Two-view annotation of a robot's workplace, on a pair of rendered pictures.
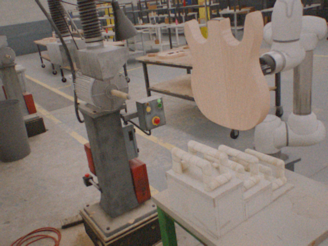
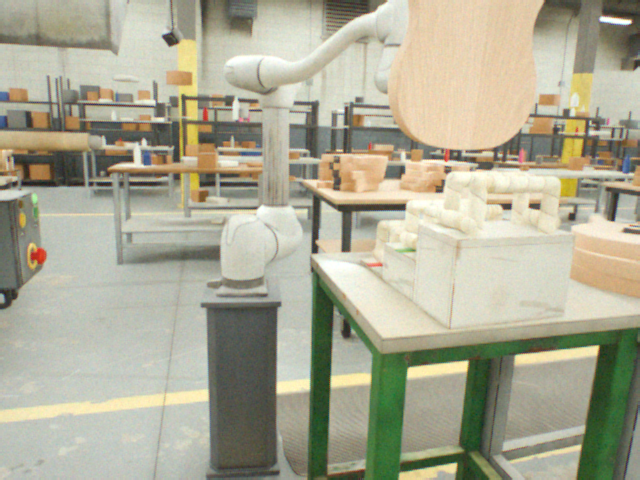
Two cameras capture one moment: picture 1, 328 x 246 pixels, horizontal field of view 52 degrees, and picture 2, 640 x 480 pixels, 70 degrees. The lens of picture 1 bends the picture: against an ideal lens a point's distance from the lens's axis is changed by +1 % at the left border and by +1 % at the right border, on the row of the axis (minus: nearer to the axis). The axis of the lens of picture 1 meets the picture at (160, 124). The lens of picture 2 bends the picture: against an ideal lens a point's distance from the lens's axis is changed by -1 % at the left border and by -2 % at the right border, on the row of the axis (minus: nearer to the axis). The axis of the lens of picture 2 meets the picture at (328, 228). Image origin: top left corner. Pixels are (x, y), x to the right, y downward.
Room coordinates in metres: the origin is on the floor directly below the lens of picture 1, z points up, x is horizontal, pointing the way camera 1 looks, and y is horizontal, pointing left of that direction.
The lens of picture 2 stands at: (1.18, 0.84, 1.28)
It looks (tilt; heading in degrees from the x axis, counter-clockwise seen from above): 12 degrees down; 285
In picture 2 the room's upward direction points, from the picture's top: 2 degrees clockwise
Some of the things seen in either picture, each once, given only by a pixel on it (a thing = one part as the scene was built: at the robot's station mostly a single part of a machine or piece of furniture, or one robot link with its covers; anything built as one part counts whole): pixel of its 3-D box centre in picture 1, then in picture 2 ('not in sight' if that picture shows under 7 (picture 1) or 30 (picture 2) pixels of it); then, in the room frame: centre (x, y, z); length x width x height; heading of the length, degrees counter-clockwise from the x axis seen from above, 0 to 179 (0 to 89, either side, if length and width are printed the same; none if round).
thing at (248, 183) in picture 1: (250, 182); not in sight; (1.11, -0.31, 1.04); 0.11 x 0.03 x 0.03; 124
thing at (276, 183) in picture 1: (276, 183); not in sight; (1.19, -0.44, 0.96); 0.11 x 0.03 x 0.03; 124
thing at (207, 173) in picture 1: (207, 177); (549, 208); (1.01, -0.14, 1.15); 0.03 x 0.03 x 0.09
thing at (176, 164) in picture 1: (176, 162); (476, 210); (1.15, -0.04, 1.15); 0.03 x 0.03 x 0.09
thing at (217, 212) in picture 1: (204, 195); (490, 269); (1.10, -0.13, 1.02); 0.27 x 0.15 x 0.17; 34
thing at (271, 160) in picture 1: (263, 157); (411, 225); (1.30, -0.42, 1.04); 0.20 x 0.03 x 0.03; 33
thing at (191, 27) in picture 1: (194, 32); not in sight; (1.28, -0.18, 1.60); 0.07 x 0.04 x 0.09; 33
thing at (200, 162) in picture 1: (190, 158); (516, 184); (1.08, -0.09, 1.20); 0.20 x 0.03 x 0.03; 33
